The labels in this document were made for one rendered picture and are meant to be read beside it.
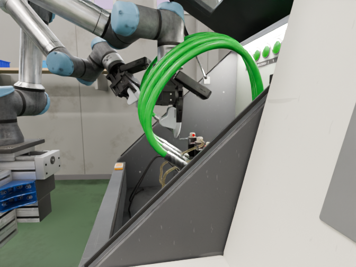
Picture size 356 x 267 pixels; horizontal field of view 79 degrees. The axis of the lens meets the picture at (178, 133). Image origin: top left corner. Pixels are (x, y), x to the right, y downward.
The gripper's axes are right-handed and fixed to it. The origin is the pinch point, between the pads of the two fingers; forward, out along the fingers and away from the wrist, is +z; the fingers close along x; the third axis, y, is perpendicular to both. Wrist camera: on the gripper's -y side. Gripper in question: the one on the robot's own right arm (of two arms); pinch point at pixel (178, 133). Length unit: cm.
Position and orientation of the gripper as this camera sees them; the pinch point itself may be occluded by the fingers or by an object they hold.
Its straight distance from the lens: 65.2
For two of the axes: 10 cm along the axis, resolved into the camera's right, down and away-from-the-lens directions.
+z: 0.0, 9.9, 1.4
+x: 1.8, 1.4, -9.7
